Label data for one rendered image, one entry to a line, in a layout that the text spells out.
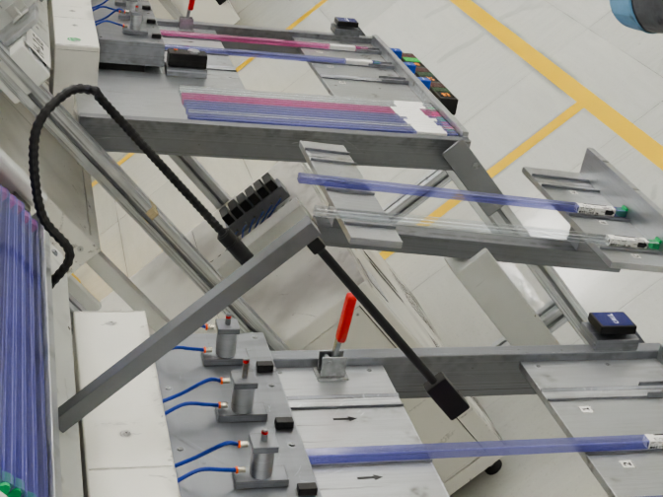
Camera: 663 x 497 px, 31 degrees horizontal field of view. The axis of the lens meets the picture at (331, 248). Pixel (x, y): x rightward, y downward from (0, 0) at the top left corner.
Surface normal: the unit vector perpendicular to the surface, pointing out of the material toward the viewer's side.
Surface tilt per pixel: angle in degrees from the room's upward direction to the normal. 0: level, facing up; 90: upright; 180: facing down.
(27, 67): 90
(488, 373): 90
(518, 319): 90
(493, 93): 0
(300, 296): 0
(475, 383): 90
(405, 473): 42
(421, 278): 0
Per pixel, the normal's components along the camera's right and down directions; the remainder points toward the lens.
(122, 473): 0.11, -0.90
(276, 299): -0.57, -0.67
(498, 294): 0.21, 0.44
